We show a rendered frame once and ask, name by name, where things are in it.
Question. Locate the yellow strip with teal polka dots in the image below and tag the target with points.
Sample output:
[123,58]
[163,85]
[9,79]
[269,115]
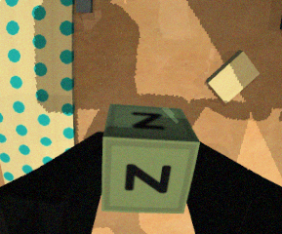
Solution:
[37,108]

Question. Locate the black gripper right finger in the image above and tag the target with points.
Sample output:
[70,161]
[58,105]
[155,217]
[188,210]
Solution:
[227,198]

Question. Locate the green cube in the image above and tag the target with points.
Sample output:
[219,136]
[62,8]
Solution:
[148,160]

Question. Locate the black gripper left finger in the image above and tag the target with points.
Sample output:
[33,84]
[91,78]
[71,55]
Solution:
[62,197]

